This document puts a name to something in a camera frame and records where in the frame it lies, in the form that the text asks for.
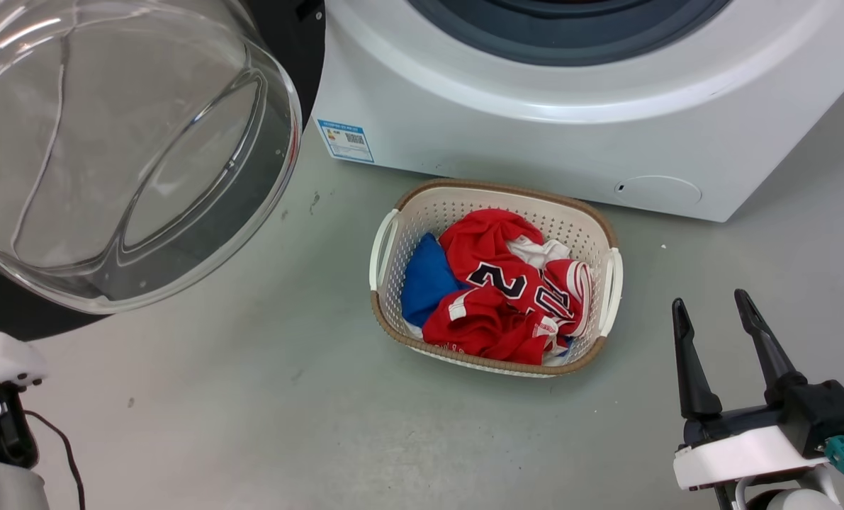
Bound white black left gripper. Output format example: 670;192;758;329
0;331;48;468

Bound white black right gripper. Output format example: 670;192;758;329
672;288;844;492

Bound round black glass washer door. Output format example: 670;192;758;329
0;0;327;342

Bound white front-load washing machine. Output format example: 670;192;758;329
310;0;844;223

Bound round white filter cover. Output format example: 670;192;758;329
614;175;703;210

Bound white garment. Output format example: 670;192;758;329
507;235;571;270

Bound red basketball jersey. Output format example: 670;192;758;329
422;208;594;366

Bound blue cloth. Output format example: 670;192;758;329
401;232;465;328

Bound white plastic laundry basket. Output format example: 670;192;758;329
369;178;624;379

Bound blue energy label sticker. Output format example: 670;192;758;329
316;119;376;164

